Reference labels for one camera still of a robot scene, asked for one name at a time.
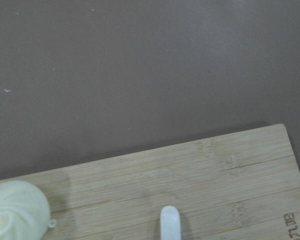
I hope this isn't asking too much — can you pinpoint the white ceramic spoon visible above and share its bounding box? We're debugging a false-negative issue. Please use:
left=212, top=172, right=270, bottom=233
left=160, top=205, right=182, bottom=240

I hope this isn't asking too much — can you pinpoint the bamboo cutting board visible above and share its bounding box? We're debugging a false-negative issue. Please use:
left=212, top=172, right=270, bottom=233
left=0, top=123, right=300, bottom=240

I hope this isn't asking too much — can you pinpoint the white steamed bun toy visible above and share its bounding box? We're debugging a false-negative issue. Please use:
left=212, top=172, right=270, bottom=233
left=0, top=180, right=57, bottom=240

